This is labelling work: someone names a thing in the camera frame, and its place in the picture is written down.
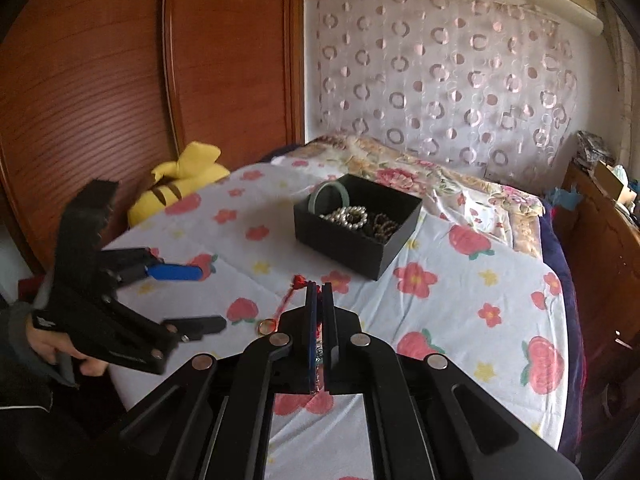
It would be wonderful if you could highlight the red cord with ring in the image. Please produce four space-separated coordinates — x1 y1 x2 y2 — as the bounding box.
257 274 321 336

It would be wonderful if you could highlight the pale green jade bangle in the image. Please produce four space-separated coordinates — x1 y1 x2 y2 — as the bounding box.
307 180 350 214

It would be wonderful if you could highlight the dark brown bead bracelet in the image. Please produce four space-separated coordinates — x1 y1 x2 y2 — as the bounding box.
366 212 402 244

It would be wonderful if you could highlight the white pearl necklace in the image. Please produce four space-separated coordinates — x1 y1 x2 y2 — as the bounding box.
319 205 369 231

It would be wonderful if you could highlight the black jewelry box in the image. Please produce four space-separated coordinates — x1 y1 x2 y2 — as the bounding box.
293 174 422 280

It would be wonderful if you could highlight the person's left hand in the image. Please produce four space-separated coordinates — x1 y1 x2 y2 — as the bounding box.
25 316 108 377

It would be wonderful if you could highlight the yellow striped plush toy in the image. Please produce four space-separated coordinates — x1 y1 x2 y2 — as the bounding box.
127 141 230 228

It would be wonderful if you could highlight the strawberry flower print bedsheet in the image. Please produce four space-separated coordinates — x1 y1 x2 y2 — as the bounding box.
115 164 568 454

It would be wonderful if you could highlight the dark blue blanket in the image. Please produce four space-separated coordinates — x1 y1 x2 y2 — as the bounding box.
539 200 587 462

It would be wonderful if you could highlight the wooden wardrobe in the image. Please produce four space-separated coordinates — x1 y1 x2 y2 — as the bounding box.
1 0 304 273

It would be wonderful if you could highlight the floral quilt at bedhead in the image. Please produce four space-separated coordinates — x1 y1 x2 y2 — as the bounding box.
272 133 544 260

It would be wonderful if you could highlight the long wooden sideboard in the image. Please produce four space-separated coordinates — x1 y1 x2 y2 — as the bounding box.
553 164 639 393

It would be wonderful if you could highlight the cardboard box on sideboard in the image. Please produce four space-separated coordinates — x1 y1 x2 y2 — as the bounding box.
592 160 625 202

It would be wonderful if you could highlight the pink circle pattern curtain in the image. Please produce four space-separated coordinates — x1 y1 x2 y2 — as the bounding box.
306 0 578 191

